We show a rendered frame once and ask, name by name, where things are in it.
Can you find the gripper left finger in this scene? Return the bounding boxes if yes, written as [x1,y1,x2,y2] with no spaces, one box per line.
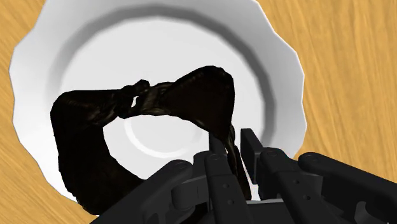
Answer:
[90,132,256,224]

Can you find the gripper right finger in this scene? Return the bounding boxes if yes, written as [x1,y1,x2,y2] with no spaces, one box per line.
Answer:
[240,128,397,224]

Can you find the white scalloped plate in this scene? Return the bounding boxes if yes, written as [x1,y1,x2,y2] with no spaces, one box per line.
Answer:
[8,0,308,203]

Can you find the dark brown twisted pretzel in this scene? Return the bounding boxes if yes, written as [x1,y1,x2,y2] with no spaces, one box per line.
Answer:
[50,65,253,216]

